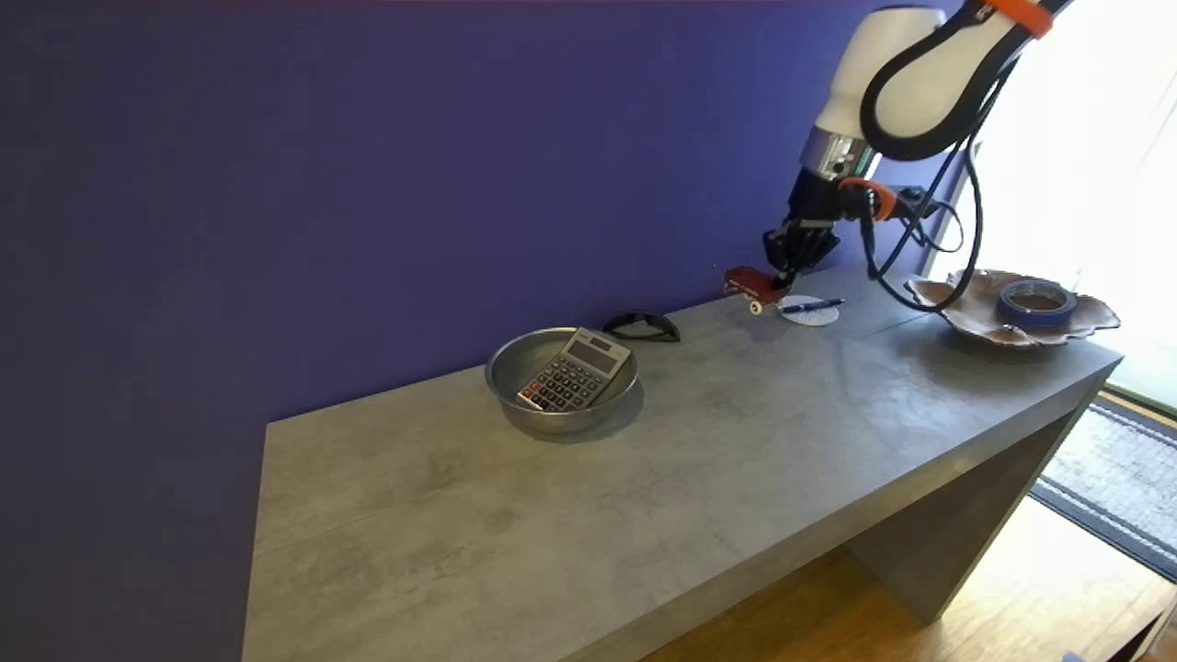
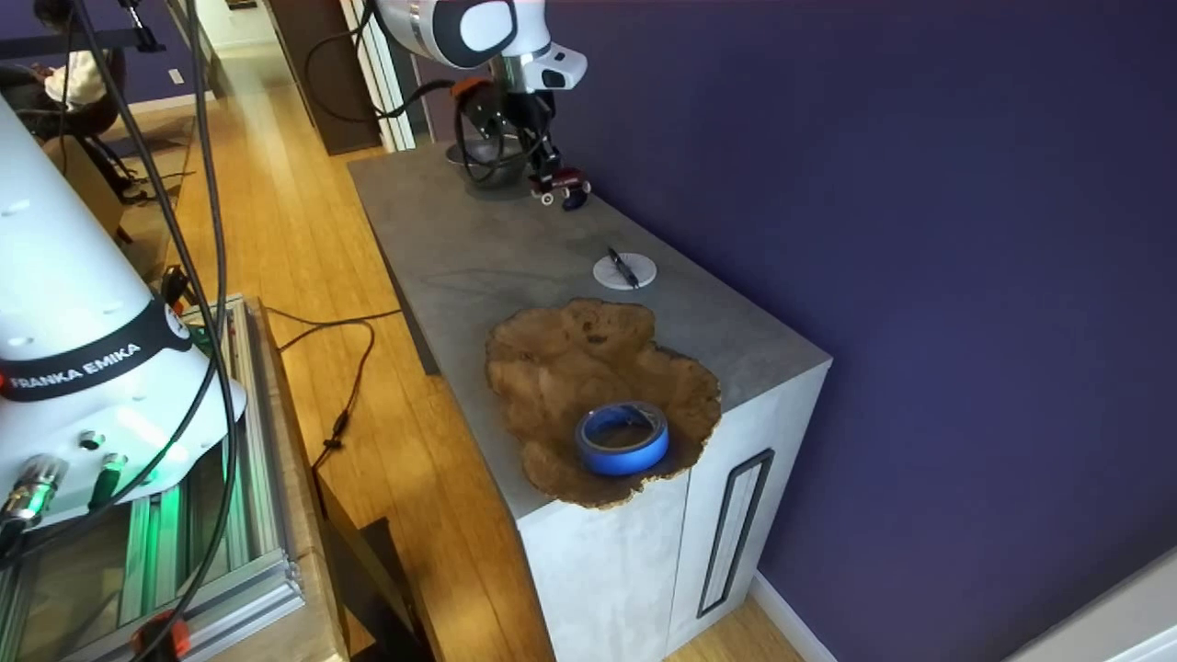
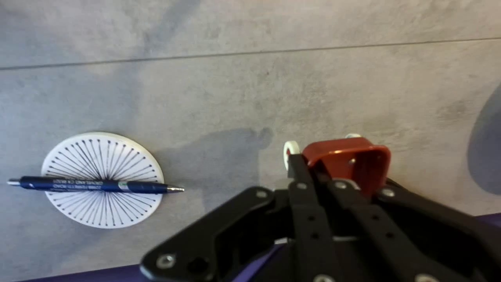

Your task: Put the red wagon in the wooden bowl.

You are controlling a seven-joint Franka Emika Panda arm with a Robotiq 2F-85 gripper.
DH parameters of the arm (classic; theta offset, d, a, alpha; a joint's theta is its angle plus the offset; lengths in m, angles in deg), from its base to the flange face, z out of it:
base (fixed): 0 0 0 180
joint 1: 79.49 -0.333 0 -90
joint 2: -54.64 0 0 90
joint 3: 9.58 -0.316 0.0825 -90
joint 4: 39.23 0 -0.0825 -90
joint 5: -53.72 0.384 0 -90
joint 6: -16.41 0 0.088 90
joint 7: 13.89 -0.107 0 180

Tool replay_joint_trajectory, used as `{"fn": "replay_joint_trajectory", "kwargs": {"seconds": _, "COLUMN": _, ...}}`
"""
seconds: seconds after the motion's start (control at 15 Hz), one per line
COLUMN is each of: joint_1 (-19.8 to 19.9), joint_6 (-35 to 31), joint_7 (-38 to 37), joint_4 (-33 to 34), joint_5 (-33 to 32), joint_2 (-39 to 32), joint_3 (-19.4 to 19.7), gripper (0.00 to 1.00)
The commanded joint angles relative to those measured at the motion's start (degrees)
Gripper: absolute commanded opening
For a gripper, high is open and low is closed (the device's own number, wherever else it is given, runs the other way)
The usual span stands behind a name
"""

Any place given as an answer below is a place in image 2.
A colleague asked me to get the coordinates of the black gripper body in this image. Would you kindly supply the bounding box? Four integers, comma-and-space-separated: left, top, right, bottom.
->
491, 85, 563, 138

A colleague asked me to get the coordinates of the brown wooden board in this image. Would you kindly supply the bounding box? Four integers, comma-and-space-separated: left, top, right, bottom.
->
480, 295, 723, 512

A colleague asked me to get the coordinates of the aluminium robot stand frame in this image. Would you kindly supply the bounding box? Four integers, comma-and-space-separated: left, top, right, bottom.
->
0, 290, 308, 662

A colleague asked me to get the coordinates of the red clamp handle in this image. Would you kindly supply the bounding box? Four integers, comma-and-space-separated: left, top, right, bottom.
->
129, 605, 197, 662

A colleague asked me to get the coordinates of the black floor cable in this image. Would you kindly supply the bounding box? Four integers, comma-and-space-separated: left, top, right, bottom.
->
261, 301, 407, 473

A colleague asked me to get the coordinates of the black office chair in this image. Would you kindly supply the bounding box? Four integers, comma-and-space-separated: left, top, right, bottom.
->
0, 0, 169, 205

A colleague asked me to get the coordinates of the grey concrete-look cabinet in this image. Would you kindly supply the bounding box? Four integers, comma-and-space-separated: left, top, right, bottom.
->
344, 138, 835, 662

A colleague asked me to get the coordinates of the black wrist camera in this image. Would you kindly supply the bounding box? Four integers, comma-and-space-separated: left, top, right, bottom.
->
452, 78, 518, 176

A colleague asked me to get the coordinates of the black cabinet door handle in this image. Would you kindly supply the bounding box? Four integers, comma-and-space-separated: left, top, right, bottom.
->
696, 446, 780, 622

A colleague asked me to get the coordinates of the black marker pen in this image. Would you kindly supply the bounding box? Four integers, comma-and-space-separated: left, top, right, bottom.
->
604, 242, 645, 290

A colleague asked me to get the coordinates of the white round disc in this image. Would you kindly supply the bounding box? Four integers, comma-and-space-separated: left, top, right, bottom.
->
588, 246, 662, 295

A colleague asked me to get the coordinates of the blue tape roll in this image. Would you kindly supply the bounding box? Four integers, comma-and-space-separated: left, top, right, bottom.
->
575, 400, 677, 480

